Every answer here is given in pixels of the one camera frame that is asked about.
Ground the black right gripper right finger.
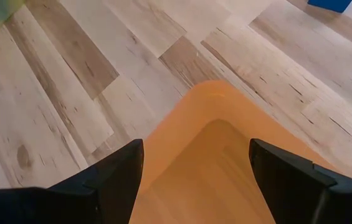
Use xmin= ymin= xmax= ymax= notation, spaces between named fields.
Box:
xmin=249 ymin=138 xmax=352 ymax=224

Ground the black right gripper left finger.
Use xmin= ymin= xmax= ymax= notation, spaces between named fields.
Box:
xmin=0 ymin=138 xmax=145 ymax=224

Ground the large blue block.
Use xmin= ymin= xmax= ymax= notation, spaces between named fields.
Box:
xmin=307 ymin=0 xmax=352 ymax=14

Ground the orange translucent plastic bin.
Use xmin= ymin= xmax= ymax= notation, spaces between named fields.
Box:
xmin=128 ymin=80 xmax=340 ymax=224

